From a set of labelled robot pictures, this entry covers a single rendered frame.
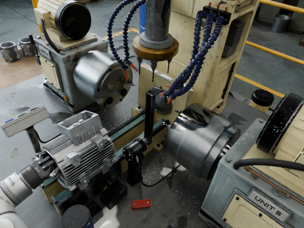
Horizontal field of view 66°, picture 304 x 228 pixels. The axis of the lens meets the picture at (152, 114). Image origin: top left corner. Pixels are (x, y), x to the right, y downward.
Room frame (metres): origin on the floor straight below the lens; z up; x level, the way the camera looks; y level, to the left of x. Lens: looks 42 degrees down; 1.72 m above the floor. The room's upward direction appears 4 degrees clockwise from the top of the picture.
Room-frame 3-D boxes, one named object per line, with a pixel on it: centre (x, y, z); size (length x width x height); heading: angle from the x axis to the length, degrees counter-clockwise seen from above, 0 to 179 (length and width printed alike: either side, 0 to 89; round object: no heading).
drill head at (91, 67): (1.05, 0.30, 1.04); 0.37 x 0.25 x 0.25; 50
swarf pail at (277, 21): (4.70, -2.38, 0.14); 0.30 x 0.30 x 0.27
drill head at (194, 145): (0.61, -0.22, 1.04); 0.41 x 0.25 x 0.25; 50
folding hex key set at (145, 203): (0.47, 0.02, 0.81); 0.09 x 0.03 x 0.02; 102
